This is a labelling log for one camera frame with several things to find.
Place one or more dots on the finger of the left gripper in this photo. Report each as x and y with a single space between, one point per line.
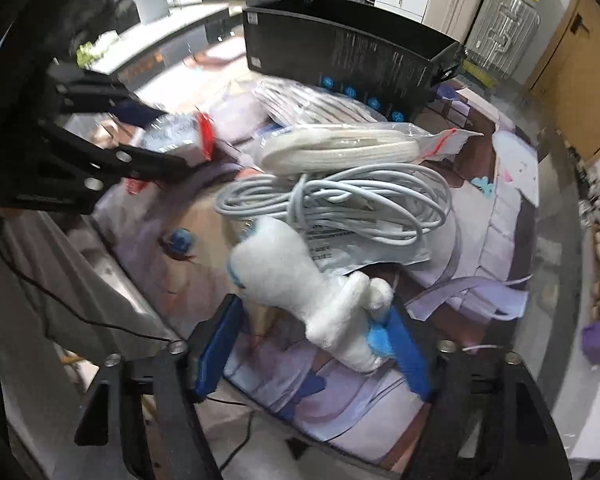
122 161
81 91

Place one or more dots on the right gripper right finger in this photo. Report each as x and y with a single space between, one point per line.
410 344

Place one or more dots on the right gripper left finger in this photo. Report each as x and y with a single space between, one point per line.
210 345

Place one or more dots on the red white sachet packet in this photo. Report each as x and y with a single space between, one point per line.
189 136

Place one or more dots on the white plush toy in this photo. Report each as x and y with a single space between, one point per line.
272 266

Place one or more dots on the grey striped socks pack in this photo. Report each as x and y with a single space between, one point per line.
290 103

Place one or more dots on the anime print desk mat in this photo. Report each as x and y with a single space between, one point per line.
177 260

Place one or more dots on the black cardboard box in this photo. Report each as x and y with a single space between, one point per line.
391 64

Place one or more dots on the wooden door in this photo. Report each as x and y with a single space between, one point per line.
568 84

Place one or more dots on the silver suitcase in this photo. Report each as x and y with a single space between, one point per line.
502 32

